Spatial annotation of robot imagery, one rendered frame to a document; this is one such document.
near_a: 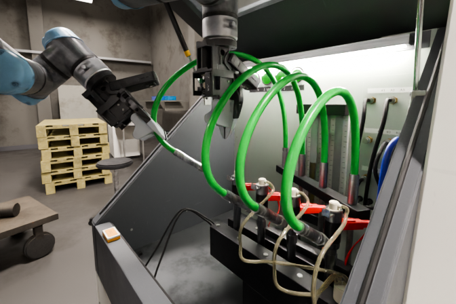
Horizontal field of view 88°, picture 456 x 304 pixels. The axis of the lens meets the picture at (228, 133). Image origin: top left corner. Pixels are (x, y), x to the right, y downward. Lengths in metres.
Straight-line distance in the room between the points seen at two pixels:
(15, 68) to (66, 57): 0.15
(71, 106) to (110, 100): 7.34
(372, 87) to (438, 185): 0.35
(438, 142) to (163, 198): 0.73
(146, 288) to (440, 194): 0.50
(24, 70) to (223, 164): 0.69
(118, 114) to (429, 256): 0.60
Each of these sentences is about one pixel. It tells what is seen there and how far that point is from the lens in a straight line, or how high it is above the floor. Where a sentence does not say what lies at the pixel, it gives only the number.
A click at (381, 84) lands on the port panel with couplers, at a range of 0.69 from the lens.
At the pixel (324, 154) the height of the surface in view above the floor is 1.18.
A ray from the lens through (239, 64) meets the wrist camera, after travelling 0.54.
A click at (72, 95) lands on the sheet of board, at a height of 1.47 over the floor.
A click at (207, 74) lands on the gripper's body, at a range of 0.49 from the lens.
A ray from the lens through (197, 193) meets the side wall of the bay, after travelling 0.93.
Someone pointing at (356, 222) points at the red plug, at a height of 1.09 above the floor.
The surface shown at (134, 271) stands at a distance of 0.59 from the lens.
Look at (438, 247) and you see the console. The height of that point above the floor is 1.11.
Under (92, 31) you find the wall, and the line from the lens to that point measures 8.66.
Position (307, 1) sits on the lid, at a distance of 0.69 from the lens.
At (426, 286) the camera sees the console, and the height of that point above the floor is 1.06.
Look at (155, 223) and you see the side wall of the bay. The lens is 0.88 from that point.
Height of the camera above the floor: 1.30
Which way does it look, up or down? 8 degrees down
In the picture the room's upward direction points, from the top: straight up
